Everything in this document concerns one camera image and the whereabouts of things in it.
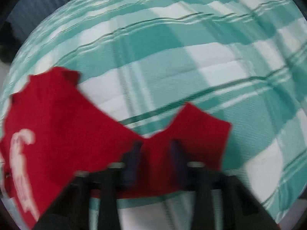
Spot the teal white plaid bedspread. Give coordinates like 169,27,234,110
1,0,306,223

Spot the red knit sweater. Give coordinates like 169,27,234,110
1,67,232,227

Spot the blue-grey curtain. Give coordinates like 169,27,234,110
4,0,116,44

